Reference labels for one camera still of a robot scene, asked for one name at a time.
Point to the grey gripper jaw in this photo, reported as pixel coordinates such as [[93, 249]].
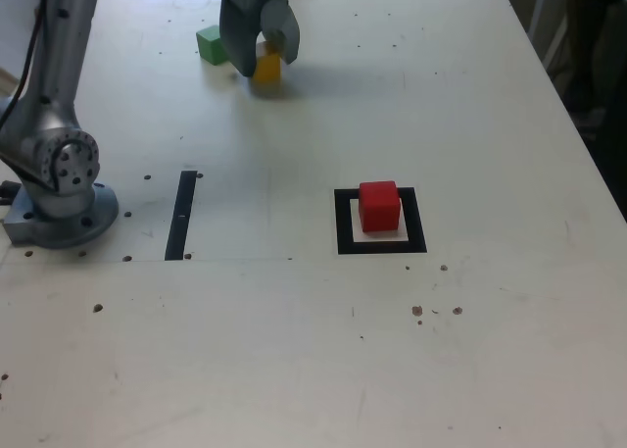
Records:
[[237, 31], [286, 24]]

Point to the green cube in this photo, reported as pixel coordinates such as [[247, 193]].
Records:
[[209, 46]]

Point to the yellow cube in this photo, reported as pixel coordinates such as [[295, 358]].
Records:
[[268, 70]]

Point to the red cube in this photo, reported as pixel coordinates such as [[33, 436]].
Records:
[[379, 208]]

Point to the black tape square outline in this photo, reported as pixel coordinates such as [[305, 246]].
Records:
[[343, 222]]

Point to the black tape strip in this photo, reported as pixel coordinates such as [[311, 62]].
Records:
[[179, 217]]

